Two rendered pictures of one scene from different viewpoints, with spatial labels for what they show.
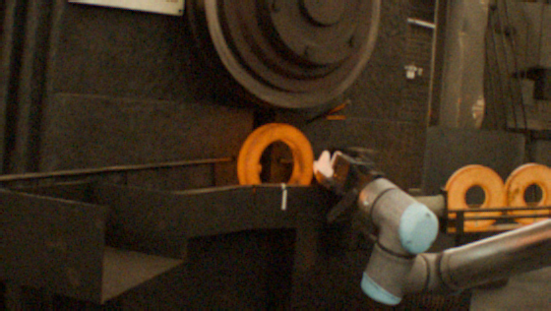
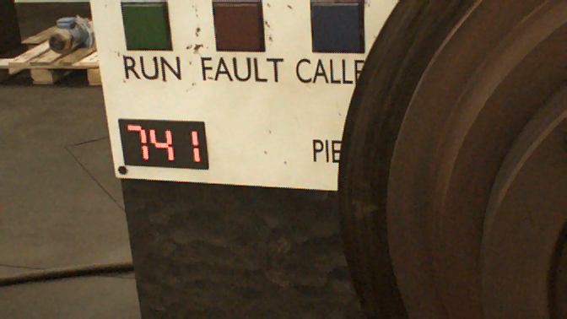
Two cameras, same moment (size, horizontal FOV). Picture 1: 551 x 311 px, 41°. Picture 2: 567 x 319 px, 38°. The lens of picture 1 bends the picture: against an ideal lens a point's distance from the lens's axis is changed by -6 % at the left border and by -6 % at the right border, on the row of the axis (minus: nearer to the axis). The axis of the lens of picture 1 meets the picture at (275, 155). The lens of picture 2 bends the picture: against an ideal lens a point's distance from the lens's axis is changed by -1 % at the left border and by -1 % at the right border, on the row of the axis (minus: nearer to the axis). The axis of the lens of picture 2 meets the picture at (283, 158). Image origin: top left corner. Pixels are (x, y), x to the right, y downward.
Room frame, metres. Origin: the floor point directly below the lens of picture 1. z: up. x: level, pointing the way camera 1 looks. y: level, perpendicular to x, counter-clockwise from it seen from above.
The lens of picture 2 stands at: (1.21, -0.19, 1.35)
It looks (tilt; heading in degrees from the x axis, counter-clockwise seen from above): 22 degrees down; 52
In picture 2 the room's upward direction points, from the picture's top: 4 degrees counter-clockwise
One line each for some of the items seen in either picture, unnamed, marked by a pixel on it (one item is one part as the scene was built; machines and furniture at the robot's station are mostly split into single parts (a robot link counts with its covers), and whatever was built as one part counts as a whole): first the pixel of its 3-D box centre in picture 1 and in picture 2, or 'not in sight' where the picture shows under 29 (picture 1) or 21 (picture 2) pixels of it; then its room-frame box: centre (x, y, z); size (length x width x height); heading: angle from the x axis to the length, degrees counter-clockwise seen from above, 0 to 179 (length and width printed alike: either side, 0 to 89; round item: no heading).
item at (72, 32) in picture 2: not in sight; (78, 31); (3.33, 4.47, 0.25); 0.40 x 0.24 x 0.22; 35
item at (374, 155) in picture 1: (351, 198); not in sight; (1.85, -0.19, 0.68); 0.11 x 0.08 x 0.24; 35
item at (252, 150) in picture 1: (276, 165); not in sight; (1.70, 0.00, 0.75); 0.18 x 0.03 x 0.18; 126
